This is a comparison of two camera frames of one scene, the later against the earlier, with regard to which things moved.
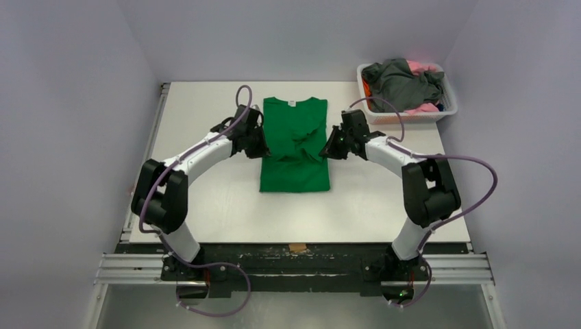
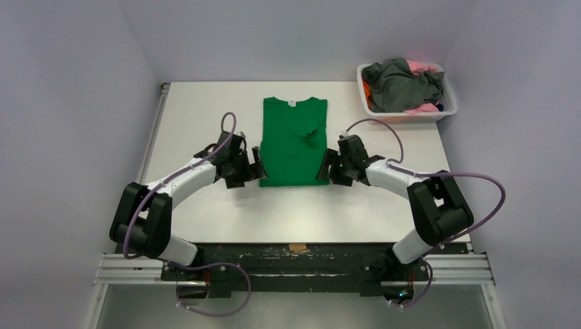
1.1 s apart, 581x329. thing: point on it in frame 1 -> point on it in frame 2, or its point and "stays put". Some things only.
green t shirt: x=294 y=132 stays put
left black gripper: x=262 y=151 -> x=238 y=181
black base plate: x=257 y=270 stays put
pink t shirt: x=418 y=68 stays put
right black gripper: x=336 y=144 -> x=336 y=164
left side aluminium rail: x=149 y=148 stays put
